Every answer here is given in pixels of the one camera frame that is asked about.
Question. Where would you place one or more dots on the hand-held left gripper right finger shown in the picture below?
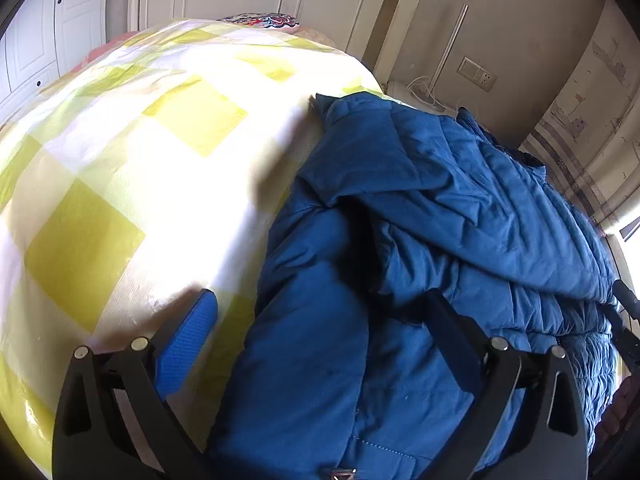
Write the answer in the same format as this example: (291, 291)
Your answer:
(460, 340)

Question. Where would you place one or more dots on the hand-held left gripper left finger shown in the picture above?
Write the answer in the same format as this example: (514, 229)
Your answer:
(185, 345)

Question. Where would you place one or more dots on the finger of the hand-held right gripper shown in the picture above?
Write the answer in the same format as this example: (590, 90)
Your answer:
(625, 300)

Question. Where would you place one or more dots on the blue puffer jacket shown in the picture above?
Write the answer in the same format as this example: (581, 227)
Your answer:
(400, 200)

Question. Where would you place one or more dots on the window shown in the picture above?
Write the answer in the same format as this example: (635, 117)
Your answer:
(627, 237)

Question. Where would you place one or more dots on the yellow white checked quilt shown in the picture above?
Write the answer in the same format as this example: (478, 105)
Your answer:
(125, 185)

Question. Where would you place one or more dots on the printed beige curtain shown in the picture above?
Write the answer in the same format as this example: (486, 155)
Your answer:
(590, 110)

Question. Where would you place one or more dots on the white floor lamp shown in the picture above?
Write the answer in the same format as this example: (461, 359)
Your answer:
(450, 45)

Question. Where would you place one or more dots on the colourful patterned pillow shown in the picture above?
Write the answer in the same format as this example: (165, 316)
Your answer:
(270, 21)

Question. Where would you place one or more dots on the white wardrobe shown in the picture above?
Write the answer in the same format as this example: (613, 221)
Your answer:
(50, 20)

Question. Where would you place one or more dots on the wall socket plate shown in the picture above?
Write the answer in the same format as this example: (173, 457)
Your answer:
(477, 74)

